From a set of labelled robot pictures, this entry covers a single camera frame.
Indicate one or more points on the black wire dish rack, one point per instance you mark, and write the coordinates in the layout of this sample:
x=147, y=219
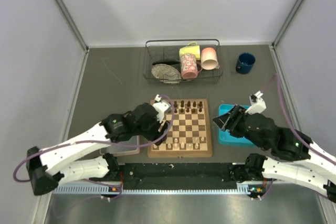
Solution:
x=167, y=52

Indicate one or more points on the aluminium front rail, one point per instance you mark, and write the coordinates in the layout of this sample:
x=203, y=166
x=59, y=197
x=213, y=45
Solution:
x=186, y=177

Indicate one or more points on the speckled ceramic plate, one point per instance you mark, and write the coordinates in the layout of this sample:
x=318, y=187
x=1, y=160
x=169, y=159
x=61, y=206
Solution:
x=166, y=74

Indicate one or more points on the dark blue mug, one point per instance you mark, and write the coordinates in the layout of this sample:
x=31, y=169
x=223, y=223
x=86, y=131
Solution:
x=245, y=62

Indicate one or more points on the pink white mug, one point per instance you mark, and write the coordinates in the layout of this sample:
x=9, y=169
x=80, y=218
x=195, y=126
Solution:
x=209, y=59

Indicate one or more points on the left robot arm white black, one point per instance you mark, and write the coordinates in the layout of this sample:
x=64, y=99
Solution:
x=60, y=164

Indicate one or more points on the pink patterned mug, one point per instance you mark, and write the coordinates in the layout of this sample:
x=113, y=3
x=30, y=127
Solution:
x=190, y=67

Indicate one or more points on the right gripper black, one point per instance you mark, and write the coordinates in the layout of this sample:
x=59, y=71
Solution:
x=230, y=121

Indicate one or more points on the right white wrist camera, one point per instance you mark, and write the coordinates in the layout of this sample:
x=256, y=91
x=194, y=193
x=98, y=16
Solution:
x=257, y=104

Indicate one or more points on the wooden chess board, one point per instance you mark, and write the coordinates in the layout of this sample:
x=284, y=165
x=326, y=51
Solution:
x=188, y=123

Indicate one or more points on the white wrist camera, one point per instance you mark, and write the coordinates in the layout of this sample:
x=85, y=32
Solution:
x=257, y=104
x=162, y=107

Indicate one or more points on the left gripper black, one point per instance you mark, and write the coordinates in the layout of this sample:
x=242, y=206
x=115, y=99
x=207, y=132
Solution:
x=156, y=135

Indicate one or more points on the yellow mug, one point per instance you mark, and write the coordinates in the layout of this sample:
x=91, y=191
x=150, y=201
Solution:
x=191, y=48

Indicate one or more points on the metal tray pink rim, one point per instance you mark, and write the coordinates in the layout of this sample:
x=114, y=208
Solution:
x=116, y=150

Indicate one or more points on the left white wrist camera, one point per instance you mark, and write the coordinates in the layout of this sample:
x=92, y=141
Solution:
x=162, y=107

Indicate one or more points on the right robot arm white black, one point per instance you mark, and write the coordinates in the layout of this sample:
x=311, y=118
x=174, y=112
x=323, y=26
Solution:
x=295, y=157

